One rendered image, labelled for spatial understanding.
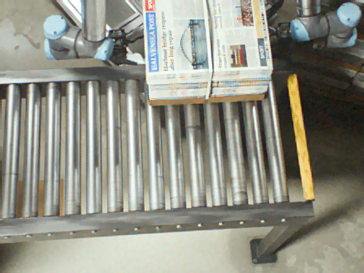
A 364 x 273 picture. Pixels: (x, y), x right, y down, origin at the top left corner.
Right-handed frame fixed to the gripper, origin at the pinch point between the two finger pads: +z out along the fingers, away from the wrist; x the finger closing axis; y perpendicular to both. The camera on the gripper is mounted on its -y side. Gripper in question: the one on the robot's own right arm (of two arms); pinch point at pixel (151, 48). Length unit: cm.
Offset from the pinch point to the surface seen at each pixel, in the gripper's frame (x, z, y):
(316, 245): -59, 68, -78
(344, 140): -10, 89, -78
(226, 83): -22.6, 22.4, 16.3
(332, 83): 10, 81, -56
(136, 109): -23.3, -5.7, 1.4
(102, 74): -10.2, -16.6, 1.8
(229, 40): -12.6, 23.5, 24.7
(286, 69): -11.5, 45.3, 1.8
